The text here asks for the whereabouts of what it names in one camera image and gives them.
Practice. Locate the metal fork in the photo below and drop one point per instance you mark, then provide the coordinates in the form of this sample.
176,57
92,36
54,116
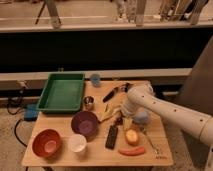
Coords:
143,130

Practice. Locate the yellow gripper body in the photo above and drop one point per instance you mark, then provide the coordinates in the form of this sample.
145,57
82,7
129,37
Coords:
127,123

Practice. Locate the black handled knife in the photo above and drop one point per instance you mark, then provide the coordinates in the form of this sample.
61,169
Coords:
111,94

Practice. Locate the wooden folding table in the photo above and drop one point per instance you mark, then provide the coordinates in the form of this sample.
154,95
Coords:
96,154

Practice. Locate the dark red grape bunch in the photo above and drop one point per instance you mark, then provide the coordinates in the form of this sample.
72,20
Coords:
118,121

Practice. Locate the black brush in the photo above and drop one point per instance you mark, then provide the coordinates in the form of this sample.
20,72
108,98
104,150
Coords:
125,87

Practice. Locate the black rectangular block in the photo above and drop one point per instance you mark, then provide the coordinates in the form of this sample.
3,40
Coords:
111,137

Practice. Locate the blue plastic cup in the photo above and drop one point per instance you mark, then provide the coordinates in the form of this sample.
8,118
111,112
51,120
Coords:
95,80

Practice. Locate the small metal cup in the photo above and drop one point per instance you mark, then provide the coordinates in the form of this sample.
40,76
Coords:
88,102

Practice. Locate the orange carrot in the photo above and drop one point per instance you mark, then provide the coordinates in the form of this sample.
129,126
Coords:
132,152

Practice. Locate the blue power box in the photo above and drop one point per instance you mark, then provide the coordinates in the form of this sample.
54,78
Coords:
31,112

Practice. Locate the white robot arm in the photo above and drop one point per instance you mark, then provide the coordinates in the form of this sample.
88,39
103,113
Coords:
197,124

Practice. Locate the yellow apple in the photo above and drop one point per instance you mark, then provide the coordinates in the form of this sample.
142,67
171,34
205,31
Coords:
132,137

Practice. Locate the light blue cloth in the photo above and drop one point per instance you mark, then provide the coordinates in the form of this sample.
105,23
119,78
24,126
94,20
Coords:
142,118

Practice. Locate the green plastic tray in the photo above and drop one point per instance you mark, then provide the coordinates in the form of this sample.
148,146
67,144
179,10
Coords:
62,93

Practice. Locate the red bowl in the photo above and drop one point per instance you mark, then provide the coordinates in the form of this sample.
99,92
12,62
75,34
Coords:
46,143

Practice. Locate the purple bowl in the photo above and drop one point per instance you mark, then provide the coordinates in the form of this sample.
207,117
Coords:
85,123

